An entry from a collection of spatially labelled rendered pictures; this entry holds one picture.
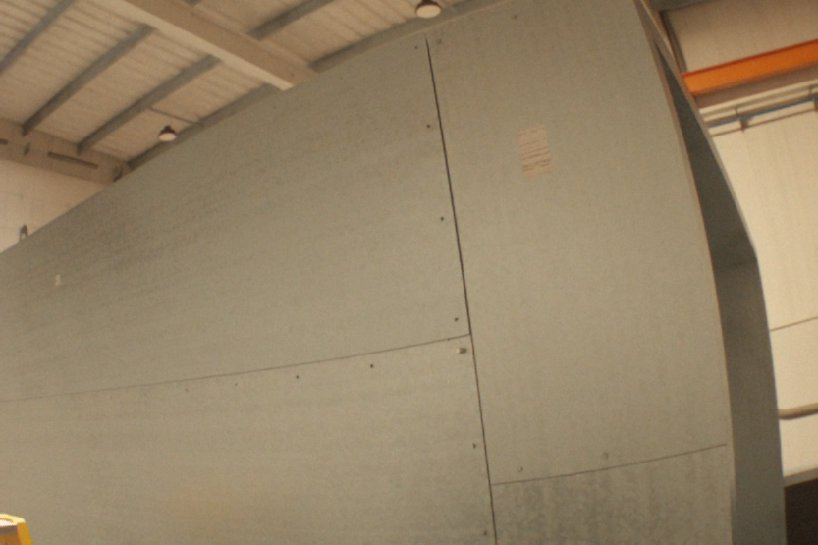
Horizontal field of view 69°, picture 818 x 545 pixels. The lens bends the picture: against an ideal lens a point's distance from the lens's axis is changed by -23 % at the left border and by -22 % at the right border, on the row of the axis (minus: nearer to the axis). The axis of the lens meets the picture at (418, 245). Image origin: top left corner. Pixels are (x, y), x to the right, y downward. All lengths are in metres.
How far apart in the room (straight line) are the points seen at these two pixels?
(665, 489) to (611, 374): 0.21
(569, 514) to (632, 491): 0.11
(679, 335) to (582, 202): 0.26
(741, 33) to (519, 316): 9.54
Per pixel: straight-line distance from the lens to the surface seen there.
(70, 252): 2.11
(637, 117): 1.13
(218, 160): 1.59
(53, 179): 13.06
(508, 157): 1.18
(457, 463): 1.19
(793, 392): 9.51
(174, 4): 9.28
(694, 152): 1.99
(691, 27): 10.62
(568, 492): 1.12
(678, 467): 1.07
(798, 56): 9.84
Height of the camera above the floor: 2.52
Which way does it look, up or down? 14 degrees up
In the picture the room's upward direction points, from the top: 7 degrees counter-clockwise
